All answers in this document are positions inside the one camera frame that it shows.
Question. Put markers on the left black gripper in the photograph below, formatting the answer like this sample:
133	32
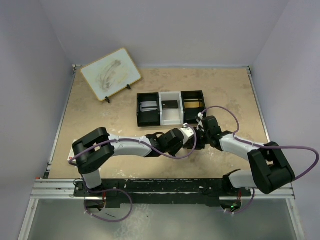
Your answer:
197	144

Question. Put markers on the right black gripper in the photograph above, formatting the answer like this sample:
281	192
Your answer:
203	139

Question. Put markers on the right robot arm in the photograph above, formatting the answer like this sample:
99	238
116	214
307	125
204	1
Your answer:
269	168

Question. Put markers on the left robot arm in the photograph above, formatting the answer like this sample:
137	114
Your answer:
94	149

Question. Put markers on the gold card in bin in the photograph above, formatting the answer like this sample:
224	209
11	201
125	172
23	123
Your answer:
192	104

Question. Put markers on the black card in bin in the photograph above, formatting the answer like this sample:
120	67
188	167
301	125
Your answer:
170	104

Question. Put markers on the silver cards stack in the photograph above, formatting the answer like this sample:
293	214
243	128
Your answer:
147	106

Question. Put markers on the right black tray bin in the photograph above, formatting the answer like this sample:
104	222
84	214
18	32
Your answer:
189	115

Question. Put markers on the black tray bin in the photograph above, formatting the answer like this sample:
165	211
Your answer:
189	115
148	119

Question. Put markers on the middle white tray bin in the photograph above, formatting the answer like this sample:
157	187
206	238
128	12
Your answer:
171	117

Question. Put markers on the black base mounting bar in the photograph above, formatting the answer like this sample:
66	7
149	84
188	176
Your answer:
194	191

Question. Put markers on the left black tray bin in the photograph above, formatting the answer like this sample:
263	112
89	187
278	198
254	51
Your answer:
148	119

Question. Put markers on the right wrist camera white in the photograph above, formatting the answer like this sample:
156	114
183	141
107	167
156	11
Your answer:
200	118

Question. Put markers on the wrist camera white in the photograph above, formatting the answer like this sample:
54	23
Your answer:
200	118
189	134

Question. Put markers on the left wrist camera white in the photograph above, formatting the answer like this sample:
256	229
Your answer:
189	134

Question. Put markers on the whiteboard with yellow frame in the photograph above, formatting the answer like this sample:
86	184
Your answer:
111	74

